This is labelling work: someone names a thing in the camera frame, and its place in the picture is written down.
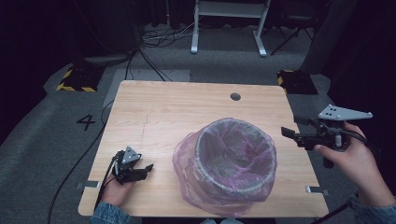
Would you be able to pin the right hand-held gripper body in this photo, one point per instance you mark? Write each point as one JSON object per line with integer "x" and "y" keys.
{"x": 339, "y": 113}

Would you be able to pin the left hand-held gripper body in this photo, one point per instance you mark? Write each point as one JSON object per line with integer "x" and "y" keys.
{"x": 127, "y": 157}

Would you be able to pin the pink plastic trash bag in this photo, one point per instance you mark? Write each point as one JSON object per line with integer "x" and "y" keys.
{"x": 186, "y": 186}

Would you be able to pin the person's left hand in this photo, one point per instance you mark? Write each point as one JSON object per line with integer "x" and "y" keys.
{"x": 116, "y": 193}

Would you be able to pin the person's right hand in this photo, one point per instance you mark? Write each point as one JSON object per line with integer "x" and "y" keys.
{"x": 361, "y": 168}

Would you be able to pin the black yellow striped stand base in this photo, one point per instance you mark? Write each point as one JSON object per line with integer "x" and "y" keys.
{"x": 297, "y": 82}
{"x": 79, "y": 79}

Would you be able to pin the grey curtain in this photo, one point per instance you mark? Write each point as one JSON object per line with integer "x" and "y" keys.
{"x": 330, "y": 37}

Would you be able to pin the person's leg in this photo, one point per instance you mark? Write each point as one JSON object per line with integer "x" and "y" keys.
{"x": 209, "y": 221}
{"x": 232, "y": 221}

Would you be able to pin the black tripod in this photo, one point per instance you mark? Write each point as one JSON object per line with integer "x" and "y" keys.
{"x": 288, "y": 40}

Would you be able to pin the grey metal table bracket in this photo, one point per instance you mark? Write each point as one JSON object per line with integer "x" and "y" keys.
{"x": 90, "y": 184}
{"x": 316, "y": 189}

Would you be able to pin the white metal desk frame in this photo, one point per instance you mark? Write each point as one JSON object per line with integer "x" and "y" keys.
{"x": 230, "y": 9}

